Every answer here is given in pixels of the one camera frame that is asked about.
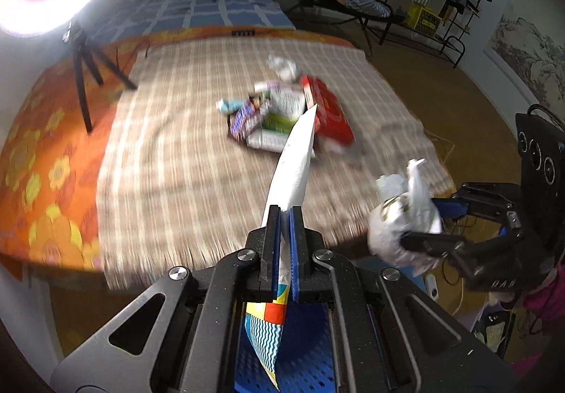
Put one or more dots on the yellow black box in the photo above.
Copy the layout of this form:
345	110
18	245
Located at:
422	20

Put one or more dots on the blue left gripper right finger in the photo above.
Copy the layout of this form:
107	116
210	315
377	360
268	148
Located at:
296	232

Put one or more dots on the wall landscape painting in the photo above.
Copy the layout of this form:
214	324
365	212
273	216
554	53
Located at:
531	56

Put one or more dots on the black metal clothes rack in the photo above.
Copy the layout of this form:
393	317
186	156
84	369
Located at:
454	29

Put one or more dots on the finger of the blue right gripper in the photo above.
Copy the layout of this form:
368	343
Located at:
435	245
450	207

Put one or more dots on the white knotted plastic bag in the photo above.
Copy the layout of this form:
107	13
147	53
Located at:
405	205

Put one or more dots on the black speaker box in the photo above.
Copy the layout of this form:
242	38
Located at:
540	138

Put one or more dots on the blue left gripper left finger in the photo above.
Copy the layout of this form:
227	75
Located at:
270	253

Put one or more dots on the striped garment on chair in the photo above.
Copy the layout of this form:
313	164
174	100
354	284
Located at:
370	7

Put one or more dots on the red tissue box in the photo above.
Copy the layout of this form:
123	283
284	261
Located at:
331	121

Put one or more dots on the pink jacket sleeve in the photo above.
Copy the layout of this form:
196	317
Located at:
548	304

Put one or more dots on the blue plastic laundry basket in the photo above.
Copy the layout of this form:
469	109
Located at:
304	362

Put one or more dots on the blue patterned wrapper strip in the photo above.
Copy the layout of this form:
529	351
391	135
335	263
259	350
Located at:
229	107

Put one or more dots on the green white snack bag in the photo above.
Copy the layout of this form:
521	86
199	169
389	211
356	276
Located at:
278	119

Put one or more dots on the blue white checked mattress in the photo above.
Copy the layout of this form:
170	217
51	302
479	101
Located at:
142	17

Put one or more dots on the white paper cone wrapper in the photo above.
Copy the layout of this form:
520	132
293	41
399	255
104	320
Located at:
264	322

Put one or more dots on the purple candy wrapper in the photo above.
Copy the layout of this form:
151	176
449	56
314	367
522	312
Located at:
246	121

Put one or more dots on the beige checked fringed blanket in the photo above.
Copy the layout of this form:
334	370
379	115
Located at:
190	155

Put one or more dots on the white tissue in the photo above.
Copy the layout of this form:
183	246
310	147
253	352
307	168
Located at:
286	70

